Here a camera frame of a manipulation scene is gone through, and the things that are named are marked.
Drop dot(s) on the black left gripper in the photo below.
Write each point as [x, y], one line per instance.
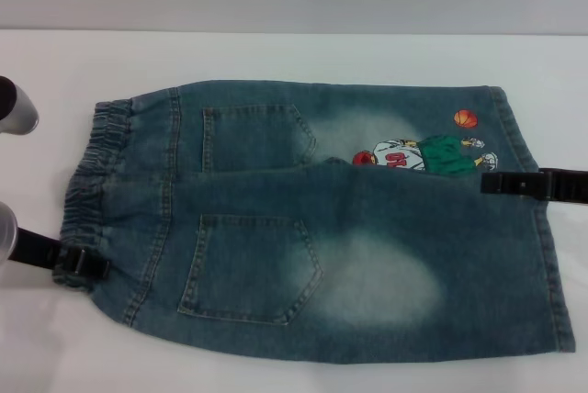
[37, 248]

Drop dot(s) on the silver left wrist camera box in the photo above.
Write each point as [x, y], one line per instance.
[18, 106]

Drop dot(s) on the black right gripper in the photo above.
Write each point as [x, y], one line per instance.
[569, 186]

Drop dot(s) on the blue denim shorts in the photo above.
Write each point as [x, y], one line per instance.
[367, 227]

